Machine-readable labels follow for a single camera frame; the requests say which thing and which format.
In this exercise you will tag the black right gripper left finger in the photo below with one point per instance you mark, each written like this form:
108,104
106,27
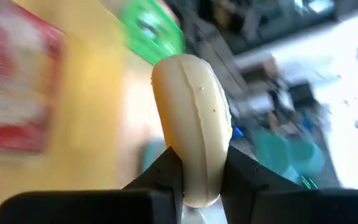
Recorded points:
104,208

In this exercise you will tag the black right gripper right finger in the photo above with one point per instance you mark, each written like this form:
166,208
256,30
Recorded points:
291,208

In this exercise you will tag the cream glazed donut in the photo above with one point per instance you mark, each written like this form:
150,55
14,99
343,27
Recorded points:
191,124

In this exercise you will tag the red snack packet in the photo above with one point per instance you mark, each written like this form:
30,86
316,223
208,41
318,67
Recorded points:
11,77

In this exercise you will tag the yellow translucent plastic bin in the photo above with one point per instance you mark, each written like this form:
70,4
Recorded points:
89,93

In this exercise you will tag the small green plastic basket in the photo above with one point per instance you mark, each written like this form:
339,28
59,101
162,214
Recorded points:
163,46

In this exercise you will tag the black metal table frame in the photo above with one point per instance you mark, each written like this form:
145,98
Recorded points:
210,53

